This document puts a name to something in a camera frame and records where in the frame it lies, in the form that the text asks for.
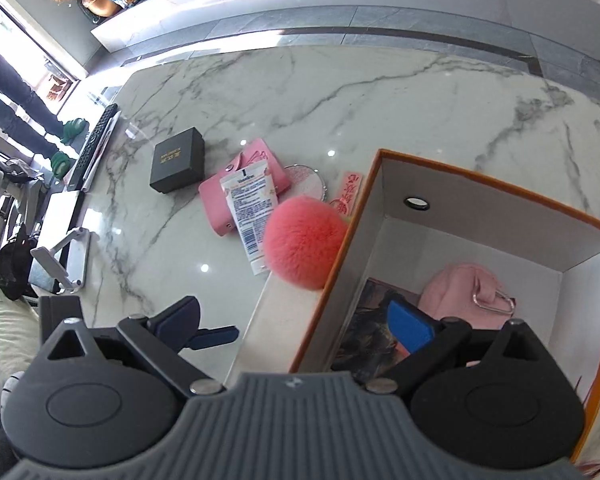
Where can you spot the pink card holder wallet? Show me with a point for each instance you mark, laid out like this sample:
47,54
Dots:
215,193

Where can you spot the black gift box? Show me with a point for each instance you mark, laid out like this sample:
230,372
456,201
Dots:
178,162

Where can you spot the red paper charm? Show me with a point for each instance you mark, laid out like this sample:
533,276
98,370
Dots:
347,195

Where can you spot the orange cardboard box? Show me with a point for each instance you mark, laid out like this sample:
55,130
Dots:
513,398

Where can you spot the black keyboard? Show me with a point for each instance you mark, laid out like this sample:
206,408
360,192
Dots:
92,143

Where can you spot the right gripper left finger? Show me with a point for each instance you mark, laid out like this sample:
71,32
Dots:
157,342

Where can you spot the pink plush pouch with carabiner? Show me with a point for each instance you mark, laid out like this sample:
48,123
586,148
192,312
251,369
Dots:
469,292

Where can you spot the white lotion tube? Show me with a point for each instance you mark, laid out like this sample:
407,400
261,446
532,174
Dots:
254,200

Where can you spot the pink round compact mirror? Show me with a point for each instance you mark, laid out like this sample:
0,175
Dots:
305,180

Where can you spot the pink fur pompom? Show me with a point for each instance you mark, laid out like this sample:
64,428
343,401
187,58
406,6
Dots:
301,241

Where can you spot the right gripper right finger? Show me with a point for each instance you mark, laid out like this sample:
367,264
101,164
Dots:
429,343

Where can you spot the white tablet stand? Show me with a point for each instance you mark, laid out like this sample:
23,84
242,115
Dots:
60,257

